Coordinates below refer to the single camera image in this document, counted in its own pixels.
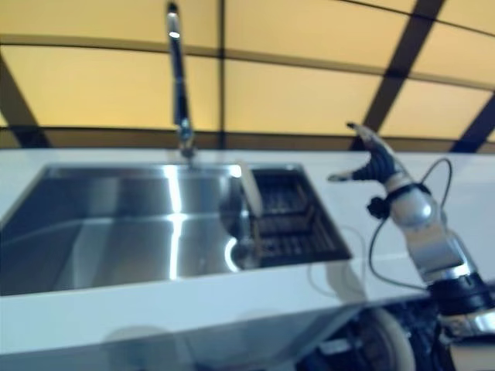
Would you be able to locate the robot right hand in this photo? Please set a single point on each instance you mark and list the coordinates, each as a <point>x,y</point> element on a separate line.
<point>377,166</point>

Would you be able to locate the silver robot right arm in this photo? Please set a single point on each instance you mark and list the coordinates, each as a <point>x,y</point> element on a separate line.
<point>414,208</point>

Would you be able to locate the black dishwasher plate rack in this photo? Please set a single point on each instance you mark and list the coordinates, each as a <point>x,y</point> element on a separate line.
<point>348,348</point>

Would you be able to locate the black sink drying rack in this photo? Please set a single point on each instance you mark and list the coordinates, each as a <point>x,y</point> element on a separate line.
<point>294,232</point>

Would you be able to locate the chrome kitchen faucet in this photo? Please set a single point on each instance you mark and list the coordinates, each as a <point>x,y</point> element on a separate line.
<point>179,77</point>

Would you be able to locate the narrow white cabinet door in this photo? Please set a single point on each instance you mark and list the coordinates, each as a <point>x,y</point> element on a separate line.
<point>251,348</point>

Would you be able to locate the stainless steel sink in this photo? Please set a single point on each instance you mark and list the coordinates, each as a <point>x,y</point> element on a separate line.
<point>116,232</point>

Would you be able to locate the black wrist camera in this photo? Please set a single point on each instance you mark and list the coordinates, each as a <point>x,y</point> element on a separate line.
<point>378,206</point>

